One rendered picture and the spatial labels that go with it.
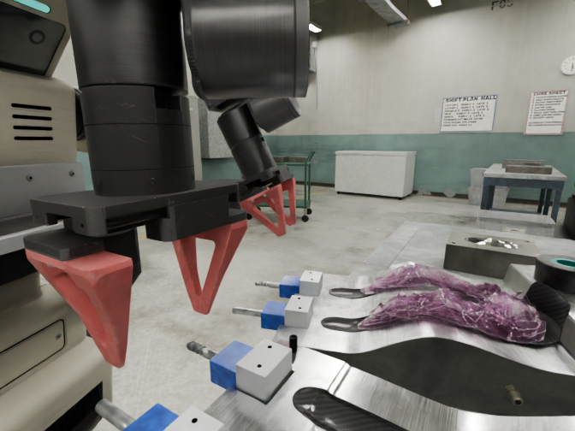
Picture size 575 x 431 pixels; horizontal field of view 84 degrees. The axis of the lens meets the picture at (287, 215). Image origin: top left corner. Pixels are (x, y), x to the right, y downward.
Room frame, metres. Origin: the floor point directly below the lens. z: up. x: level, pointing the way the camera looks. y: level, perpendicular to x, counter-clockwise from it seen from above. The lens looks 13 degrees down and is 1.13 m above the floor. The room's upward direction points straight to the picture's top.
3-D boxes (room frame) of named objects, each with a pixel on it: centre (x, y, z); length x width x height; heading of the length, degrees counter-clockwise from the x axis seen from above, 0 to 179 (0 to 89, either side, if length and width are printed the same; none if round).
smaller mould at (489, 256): (0.82, -0.54, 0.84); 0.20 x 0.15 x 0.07; 59
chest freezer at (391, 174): (7.00, -1.88, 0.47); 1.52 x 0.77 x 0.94; 55
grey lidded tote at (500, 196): (5.78, -3.64, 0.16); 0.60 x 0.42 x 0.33; 51
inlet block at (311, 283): (0.58, 0.00, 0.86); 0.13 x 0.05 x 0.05; 76
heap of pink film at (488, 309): (0.46, -0.25, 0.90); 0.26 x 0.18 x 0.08; 76
